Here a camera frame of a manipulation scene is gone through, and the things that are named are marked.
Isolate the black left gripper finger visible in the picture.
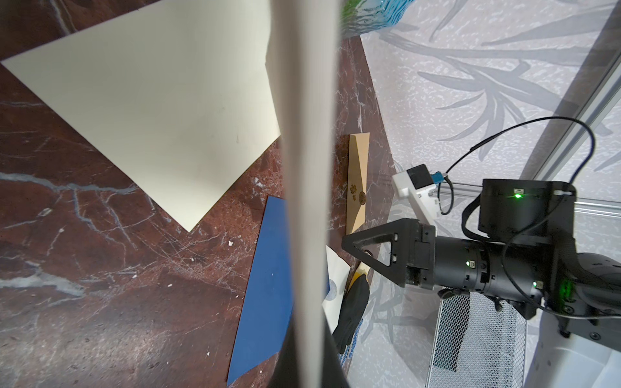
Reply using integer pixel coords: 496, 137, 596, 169
268, 320, 349, 388

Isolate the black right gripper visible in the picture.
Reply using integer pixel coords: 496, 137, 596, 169
341, 218, 485, 293

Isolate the dark blue envelope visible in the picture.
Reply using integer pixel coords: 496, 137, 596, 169
226, 195, 331, 387

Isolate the beige lined letter paper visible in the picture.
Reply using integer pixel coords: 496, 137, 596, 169
266, 1, 341, 387

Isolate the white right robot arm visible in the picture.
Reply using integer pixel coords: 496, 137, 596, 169
342, 179, 620, 387

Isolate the cream envelope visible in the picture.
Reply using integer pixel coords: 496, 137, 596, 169
4, 1, 280, 231

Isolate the blue dotted white glove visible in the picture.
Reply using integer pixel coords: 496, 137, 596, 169
338, 318, 364, 376

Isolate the black work glove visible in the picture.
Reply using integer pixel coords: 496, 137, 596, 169
332, 275, 370, 354

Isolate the cream unfolded paper sheet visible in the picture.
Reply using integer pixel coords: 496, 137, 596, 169
322, 247, 350, 333

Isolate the white wire mesh basket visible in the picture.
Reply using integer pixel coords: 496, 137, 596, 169
426, 294, 527, 387

